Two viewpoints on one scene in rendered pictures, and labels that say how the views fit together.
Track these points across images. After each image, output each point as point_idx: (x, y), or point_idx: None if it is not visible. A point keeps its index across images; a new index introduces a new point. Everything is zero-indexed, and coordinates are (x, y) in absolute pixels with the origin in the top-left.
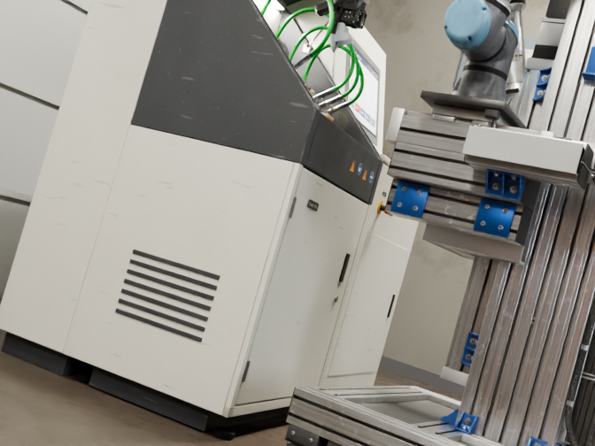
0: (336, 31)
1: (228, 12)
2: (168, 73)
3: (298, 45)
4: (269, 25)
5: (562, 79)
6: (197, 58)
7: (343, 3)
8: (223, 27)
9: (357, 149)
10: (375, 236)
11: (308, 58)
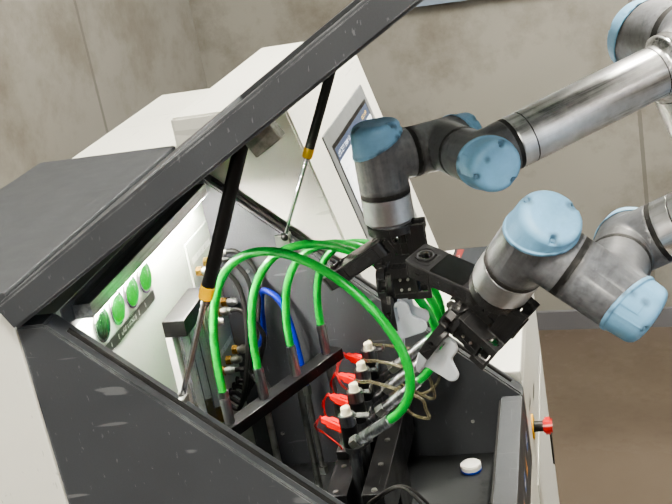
0: (397, 322)
1: (223, 499)
2: None
3: (290, 290)
4: (197, 242)
5: None
6: None
7: (381, 260)
8: None
9: (520, 480)
10: (539, 460)
11: (386, 429)
